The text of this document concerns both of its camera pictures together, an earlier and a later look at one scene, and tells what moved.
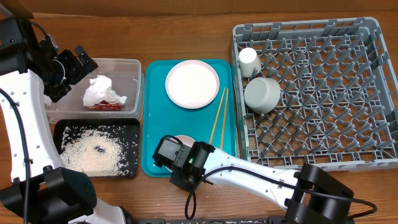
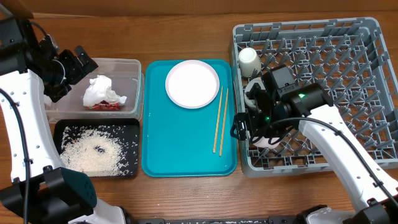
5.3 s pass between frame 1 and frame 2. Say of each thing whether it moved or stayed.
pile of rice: stayed
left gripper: stayed
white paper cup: stayed
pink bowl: moved
